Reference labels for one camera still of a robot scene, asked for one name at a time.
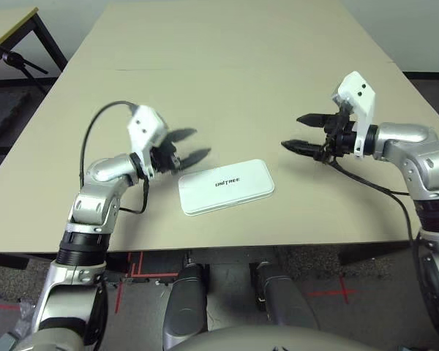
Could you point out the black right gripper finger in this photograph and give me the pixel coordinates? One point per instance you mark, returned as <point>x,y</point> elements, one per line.
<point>314,120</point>
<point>303,147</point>

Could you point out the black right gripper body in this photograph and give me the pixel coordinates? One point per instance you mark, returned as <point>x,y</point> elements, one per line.
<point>340,135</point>

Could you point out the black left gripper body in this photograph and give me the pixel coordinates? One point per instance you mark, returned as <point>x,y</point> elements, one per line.
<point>164,155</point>

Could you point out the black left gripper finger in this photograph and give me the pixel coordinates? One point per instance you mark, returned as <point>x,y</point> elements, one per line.
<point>181,135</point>
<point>195,157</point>

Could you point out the white plastic pencil case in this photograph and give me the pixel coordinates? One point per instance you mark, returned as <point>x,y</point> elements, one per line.
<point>227,186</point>

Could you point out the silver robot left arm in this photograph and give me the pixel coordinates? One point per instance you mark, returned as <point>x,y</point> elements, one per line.
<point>106,170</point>

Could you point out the speckled grey floor mat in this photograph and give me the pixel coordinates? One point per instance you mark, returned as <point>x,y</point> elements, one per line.
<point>307,261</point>
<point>14,278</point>

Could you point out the grey robot left thigh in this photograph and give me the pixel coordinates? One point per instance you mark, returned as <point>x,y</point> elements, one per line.
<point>184,303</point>

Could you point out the grey robot thigh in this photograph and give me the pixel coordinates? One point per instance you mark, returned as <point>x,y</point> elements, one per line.
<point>285,300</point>
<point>184,303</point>

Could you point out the red floor tape lines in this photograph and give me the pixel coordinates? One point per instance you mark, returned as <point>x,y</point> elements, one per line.
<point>119,298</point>

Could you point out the red floor tape cross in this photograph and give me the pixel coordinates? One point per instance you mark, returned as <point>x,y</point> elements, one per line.
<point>345,291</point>

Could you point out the grey robot right thigh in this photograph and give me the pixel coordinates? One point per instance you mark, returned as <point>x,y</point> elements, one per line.
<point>285,300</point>

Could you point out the black foam floor mat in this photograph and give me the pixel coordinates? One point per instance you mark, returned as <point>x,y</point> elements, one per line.
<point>3,113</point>

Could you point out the black tripod stand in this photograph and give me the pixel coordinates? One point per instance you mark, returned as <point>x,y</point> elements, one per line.
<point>12,58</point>

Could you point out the grey robot torso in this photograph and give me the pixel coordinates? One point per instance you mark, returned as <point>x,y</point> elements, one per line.
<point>259,342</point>

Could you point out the crumpled clear plastic bag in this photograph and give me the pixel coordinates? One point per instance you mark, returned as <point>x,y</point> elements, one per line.
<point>23,314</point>

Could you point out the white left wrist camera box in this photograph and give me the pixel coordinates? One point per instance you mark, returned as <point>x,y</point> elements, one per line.
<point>146,124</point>

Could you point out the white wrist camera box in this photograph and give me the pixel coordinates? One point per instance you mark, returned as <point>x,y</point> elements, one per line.
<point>358,91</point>
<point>146,124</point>

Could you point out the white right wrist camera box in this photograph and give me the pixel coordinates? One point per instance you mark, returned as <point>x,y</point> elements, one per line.
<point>358,91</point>

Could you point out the black work table frame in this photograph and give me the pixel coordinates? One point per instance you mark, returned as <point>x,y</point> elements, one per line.
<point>369,254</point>

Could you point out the wooden side table black frame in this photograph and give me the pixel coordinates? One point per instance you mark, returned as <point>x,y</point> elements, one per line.
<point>47,40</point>

